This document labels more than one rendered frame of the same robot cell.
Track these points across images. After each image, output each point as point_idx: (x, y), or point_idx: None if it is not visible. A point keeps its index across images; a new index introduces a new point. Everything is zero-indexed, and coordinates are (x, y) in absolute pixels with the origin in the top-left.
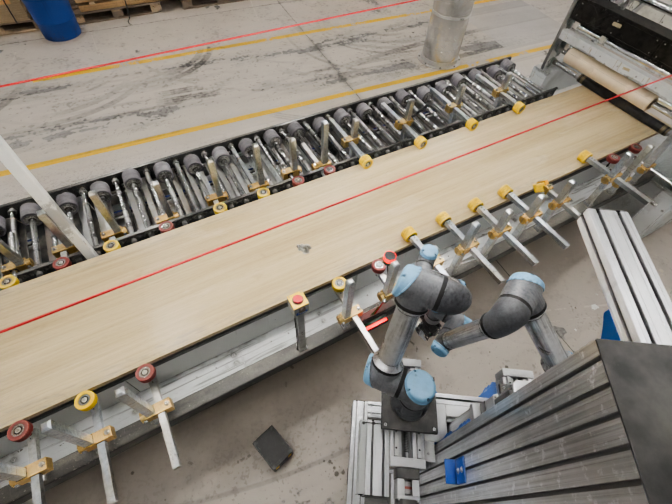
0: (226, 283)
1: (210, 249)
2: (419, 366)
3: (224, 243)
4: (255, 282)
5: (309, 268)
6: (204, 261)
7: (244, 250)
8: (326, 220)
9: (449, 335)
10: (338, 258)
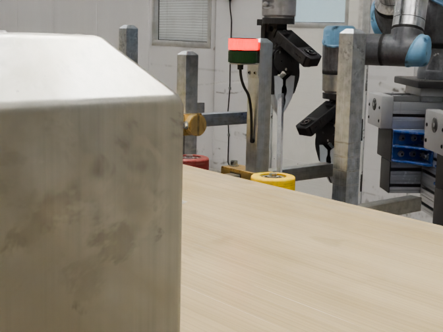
0: (411, 276)
1: (242, 323)
2: (440, 109)
3: (184, 300)
4: (358, 242)
5: (242, 198)
6: (333, 327)
7: (210, 265)
8: None
9: (415, 2)
10: (184, 180)
